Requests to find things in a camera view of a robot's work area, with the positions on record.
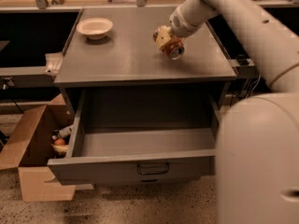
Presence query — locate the orange fruit in box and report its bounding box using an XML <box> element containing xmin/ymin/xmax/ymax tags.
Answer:
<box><xmin>53</xmin><ymin>138</ymin><xmax>65</xmax><ymax>146</ymax></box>

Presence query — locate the open grey top drawer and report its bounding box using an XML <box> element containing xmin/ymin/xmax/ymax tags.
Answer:
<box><xmin>48</xmin><ymin>89</ymin><xmax>221</xmax><ymax>185</ymax></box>

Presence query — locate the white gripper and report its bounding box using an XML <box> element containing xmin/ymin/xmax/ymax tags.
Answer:
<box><xmin>154</xmin><ymin>5</ymin><xmax>200</xmax><ymax>50</ymax></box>

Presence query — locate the white bottle in box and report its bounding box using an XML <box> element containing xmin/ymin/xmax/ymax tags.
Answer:
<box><xmin>52</xmin><ymin>125</ymin><xmax>73</xmax><ymax>140</ymax></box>

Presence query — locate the orange soda can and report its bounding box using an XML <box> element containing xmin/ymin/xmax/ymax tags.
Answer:
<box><xmin>160</xmin><ymin>31</ymin><xmax>185</xmax><ymax>60</ymax></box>

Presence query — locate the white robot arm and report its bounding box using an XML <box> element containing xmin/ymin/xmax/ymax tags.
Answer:
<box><xmin>157</xmin><ymin>0</ymin><xmax>299</xmax><ymax>224</ymax></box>

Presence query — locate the black device on shelf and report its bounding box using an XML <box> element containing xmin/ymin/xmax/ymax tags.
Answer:
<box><xmin>235</xmin><ymin>54</ymin><xmax>249</xmax><ymax>65</ymax></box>

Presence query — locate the white bowl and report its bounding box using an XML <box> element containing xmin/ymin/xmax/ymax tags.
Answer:
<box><xmin>77</xmin><ymin>18</ymin><xmax>113</xmax><ymax>40</ymax></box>

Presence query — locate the yellow item in box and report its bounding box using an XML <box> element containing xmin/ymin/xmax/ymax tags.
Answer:
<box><xmin>52</xmin><ymin>145</ymin><xmax>68</xmax><ymax>156</ymax></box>

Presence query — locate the black drawer handle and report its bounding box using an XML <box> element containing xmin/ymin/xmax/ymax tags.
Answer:
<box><xmin>136</xmin><ymin>162</ymin><xmax>169</xmax><ymax>175</ymax></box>

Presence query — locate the grey metal cabinet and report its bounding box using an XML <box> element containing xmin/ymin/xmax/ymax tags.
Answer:
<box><xmin>55</xmin><ymin>7</ymin><xmax>235</xmax><ymax>126</ymax></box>

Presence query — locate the open cardboard box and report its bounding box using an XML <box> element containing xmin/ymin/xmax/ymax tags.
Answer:
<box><xmin>0</xmin><ymin>94</ymin><xmax>76</xmax><ymax>202</ymax></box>

